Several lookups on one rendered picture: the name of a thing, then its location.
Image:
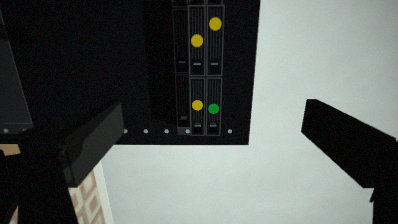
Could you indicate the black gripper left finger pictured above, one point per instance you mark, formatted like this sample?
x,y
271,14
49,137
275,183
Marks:
x,y
48,165

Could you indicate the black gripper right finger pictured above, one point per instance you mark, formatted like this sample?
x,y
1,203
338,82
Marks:
x,y
368,155

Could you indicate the black server rack frame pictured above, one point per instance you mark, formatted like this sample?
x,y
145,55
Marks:
x,y
60,59

